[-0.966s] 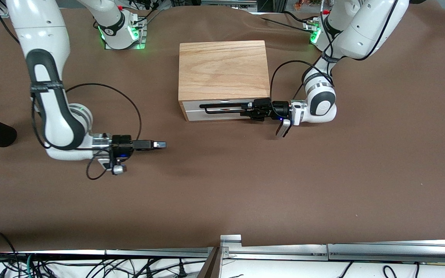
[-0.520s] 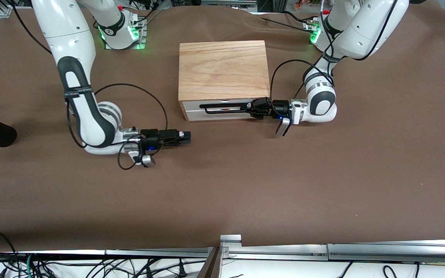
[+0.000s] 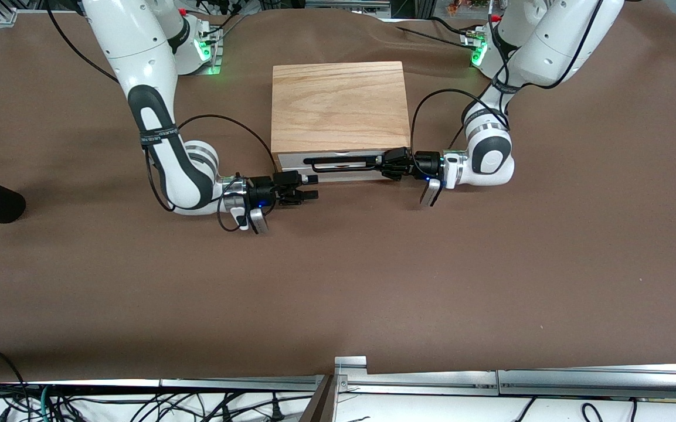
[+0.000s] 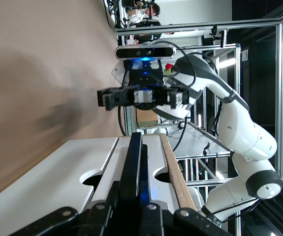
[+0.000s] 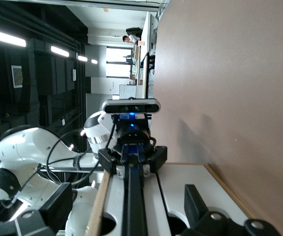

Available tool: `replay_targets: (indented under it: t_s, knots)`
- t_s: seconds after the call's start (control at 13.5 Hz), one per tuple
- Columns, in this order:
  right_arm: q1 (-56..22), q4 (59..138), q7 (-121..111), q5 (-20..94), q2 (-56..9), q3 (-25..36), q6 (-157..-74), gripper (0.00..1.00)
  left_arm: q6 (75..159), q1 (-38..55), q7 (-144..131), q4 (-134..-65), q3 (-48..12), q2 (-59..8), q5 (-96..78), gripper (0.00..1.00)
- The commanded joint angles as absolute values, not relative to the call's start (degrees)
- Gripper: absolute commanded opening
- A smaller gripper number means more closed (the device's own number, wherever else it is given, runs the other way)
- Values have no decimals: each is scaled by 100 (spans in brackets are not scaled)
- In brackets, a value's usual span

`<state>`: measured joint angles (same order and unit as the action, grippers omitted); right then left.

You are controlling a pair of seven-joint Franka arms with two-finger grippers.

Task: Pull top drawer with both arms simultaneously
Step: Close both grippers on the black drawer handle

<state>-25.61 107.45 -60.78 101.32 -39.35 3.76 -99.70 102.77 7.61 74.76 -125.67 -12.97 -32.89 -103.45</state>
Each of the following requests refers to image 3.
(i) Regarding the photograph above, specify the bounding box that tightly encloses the white-fronted wooden drawer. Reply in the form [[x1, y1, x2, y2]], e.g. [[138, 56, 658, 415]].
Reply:
[[276, 152, 410, 172]]

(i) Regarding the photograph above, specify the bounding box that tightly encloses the black metal drawer handle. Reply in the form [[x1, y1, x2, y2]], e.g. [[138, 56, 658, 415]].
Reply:
[[303, 154, 386, 174]]

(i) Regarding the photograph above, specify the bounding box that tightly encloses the white drawer front with notch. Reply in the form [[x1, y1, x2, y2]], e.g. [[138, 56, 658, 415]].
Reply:
[[277, 166, 400, 183]]

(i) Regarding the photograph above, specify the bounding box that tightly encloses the light wooden drawer cabinet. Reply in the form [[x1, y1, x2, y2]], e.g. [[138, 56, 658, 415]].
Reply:
[[271, 62, 412, 183]]

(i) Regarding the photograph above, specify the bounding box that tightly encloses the brown table cover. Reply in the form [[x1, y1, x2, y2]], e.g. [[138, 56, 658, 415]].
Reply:
[[0, 0, 676, 384]]

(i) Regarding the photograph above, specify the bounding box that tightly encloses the brown angled bar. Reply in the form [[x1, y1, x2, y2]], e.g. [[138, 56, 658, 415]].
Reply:
[[299, 375, 339, 422]]

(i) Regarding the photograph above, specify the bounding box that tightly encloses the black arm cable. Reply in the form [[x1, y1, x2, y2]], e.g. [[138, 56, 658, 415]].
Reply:
[[176, 114, 277, 174], [489, 0, 603, 96], [47, 0, 121, 84], [409, 89, 512, 155], [216, 175, 252, 233]]

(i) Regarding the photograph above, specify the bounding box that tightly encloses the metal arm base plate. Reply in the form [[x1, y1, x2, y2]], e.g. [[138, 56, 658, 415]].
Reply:
[[460, 26, 489, 67], [196, 21, 225, 77]]

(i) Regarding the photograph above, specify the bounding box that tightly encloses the black base cable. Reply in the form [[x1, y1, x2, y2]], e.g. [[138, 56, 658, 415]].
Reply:
[[395, 16, 479, 47]]

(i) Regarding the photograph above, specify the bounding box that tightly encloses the aluminium frame rail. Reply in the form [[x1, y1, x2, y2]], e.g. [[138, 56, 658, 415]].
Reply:
[[161, 376, 325, 393], [337, 370, 500, 397], [498, 363, 676, 400]]

